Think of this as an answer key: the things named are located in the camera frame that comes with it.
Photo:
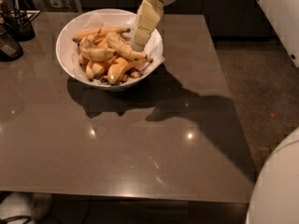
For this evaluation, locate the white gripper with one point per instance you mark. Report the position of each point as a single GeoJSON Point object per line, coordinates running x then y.
{"type": "Point", "coordinates": [149, 13]}

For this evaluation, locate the spotted ripe banana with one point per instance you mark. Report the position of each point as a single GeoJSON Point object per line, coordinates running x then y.
{"type": "Point", "coordinates": [116, 42]}

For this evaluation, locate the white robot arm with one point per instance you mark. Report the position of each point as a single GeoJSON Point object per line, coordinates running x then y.
{"type": "Point", "coordinates": [275, 197]}

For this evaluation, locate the long top banana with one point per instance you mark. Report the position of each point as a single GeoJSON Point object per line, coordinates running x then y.
{"type": "Point", "coordinates": [77, 37]}

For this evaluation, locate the curved orange front banana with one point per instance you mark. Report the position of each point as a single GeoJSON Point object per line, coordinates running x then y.
{"type": "Point", "coordinates": [120, 66]}

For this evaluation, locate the spotted left banana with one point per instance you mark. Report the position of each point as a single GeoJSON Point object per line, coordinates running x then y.
{"type": "Point", "coordinates": [94, 53]}

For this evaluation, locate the small lower left banana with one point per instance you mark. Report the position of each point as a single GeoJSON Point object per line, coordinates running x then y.
{"type": "Point", "coordinates": [89, 70]}

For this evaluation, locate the white bowl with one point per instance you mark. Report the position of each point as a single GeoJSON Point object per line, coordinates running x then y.
{"type": "Point", "coordinates": [67, 53]}

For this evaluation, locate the dark round container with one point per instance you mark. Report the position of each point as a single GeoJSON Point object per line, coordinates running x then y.
{"type": "Point", "coordinates": [10, 49]}

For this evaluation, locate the white object under table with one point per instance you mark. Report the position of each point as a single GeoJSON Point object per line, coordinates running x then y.
{"type": "Point", "coordinates": [23, 208]}

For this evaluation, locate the black wire utensil holder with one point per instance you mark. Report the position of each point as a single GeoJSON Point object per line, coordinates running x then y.
{"type": "Point", "coordinates": [21, 28]}

